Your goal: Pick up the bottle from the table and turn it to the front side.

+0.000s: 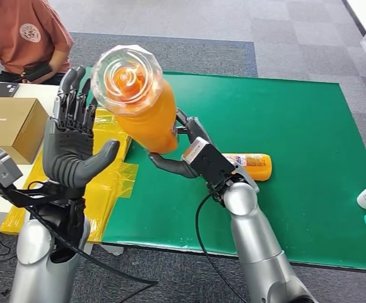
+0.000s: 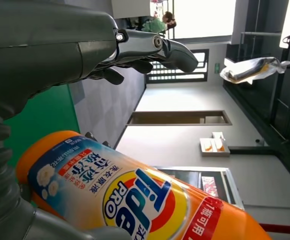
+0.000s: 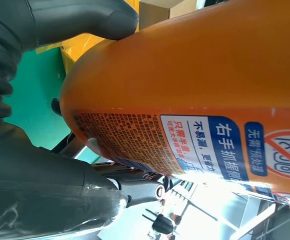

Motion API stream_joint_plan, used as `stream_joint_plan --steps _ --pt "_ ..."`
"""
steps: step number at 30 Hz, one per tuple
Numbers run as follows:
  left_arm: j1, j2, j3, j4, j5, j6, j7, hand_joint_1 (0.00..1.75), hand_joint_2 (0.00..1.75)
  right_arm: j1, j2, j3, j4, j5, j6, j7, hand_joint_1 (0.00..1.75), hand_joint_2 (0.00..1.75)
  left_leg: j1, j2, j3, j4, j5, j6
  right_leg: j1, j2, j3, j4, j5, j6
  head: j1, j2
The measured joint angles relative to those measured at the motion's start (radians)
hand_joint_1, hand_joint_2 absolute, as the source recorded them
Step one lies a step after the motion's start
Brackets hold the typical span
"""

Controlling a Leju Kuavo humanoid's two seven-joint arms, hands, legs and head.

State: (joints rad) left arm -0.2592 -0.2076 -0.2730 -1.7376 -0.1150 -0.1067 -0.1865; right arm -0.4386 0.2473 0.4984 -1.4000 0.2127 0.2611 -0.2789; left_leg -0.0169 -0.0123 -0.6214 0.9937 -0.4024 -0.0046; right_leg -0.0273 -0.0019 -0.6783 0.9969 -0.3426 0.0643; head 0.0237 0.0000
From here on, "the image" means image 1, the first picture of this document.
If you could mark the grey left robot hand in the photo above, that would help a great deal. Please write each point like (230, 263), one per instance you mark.
(67, 154)

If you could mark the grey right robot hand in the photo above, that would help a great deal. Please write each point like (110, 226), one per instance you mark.
(170, 167)

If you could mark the orange Tide detergent bottle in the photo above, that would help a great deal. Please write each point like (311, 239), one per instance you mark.
(255, 167)
(145, 117)

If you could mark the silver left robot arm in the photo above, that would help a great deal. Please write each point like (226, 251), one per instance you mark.
(38, 263)

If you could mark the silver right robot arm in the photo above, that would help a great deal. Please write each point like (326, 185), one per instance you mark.
(259, 242)

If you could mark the yellow plastic sheet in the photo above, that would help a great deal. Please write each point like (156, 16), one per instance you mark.
(107, 196)

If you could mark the brown cardboard box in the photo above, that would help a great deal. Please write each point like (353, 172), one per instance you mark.
(3, 125)

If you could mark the person's black glove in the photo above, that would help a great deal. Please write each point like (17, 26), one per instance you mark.
(36, 72)

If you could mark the person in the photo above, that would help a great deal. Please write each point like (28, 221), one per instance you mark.
(15, 37)

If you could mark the green table mat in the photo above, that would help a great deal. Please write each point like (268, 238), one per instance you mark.
(296, 146)

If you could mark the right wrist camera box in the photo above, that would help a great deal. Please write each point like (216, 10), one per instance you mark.
(208, 161)

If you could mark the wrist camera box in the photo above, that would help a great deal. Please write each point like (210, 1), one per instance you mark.
(208, 161)
(0, 165)

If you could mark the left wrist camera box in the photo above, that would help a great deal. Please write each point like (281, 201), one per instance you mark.
(0, 165)

